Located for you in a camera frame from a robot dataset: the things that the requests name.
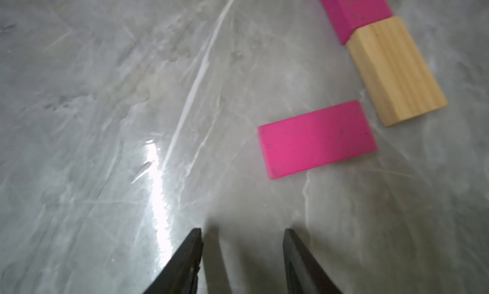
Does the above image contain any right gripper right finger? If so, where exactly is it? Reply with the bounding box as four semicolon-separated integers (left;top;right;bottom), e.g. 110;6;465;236
283;229;341;294

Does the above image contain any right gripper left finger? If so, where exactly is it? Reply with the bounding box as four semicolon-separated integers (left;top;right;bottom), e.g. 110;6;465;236
144;228;204;294

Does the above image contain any natural wood block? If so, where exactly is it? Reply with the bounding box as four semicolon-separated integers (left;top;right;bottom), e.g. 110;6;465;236
346;16;447;127

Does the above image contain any magenta block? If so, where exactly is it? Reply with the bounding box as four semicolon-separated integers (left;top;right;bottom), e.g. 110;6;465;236
258;100;378;179
320;0;393;45

